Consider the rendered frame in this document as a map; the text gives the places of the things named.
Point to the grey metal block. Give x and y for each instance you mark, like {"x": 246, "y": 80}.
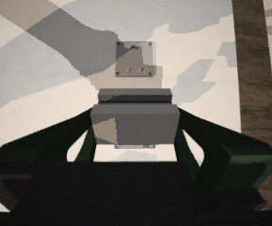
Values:
{"x": 134, "y": 117}

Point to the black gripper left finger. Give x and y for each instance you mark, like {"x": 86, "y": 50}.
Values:
{"x": 52, "y": 143}

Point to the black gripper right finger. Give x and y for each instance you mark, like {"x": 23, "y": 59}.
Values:
{"x": 231, "y": 160}

